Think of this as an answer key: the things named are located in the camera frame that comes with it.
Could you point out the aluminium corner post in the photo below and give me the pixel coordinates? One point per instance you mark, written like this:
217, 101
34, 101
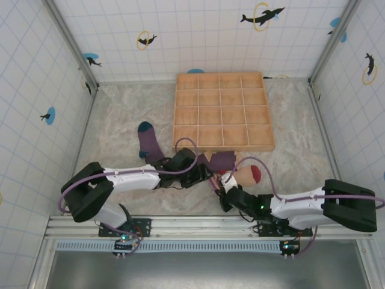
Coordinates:
72, 42
331, 45

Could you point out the blue oval shark sticker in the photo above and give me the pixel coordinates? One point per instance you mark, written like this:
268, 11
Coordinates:
91, 58

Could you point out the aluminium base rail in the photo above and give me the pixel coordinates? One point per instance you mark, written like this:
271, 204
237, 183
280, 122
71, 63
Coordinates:
195, 225

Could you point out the beige sock red toe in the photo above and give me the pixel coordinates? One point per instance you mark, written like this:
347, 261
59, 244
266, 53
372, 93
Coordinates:
245, 176

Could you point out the aluminium table side rail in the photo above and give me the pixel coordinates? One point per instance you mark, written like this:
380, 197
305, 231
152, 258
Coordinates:
85, 132
329, 138

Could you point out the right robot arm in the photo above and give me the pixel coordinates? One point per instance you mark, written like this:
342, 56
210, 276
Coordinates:
300, 210

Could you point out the aluminium table end rail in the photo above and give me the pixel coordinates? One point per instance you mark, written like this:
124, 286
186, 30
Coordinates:
135, 81

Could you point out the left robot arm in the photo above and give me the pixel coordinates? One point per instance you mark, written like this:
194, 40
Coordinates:
132, 180

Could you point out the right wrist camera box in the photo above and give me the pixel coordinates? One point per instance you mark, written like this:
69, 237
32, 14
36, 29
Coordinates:
228, 182

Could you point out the wooden compartment tray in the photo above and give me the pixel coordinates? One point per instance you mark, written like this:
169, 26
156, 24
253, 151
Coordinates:
210, 120

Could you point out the purple sock teal toe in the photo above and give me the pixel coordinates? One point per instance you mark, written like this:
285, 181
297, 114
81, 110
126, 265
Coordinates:
149, 141

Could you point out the purple sock beige toe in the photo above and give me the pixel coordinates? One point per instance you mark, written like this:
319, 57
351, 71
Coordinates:
222, 159

